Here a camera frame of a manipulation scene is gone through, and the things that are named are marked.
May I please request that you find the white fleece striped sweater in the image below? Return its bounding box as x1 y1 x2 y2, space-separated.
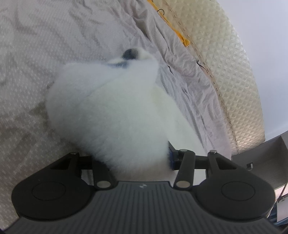
44 47 232 183

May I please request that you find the grey wardrobe cabinet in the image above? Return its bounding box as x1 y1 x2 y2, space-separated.
232 132 287 189

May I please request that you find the yellow cloth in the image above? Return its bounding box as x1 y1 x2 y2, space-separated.
147 0 192 48

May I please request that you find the cream quilted mattress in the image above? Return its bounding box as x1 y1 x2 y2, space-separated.
153 1 265 155

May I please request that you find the grey bed sheet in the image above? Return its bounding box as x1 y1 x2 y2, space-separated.
1 1 228 228

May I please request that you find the wall socket with charger cable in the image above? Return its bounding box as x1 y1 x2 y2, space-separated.
247 162 254 171

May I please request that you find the black cable on yellow cloth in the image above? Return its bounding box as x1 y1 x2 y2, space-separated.
150 0 210 75

